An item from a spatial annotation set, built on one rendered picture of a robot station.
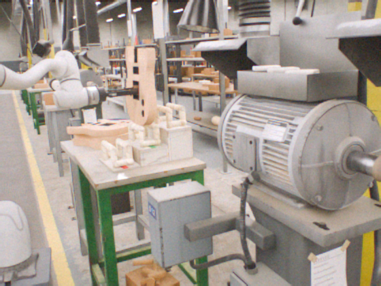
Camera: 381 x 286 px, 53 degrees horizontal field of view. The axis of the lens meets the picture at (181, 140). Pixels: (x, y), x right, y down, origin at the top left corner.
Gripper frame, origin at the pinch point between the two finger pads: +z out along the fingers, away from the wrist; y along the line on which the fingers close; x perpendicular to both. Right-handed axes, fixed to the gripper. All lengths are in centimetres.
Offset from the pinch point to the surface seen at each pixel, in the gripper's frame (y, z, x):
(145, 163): 14.0, -2.8, -35.9
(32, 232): -149, -55, -130
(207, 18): 88, -6, 29
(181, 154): 13.9, 18.2, -35.2
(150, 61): 16.4, 3.5, 14.9
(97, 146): -50, -12, -38
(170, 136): 13.9, 12.1, -24.4
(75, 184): -84, -23, -72
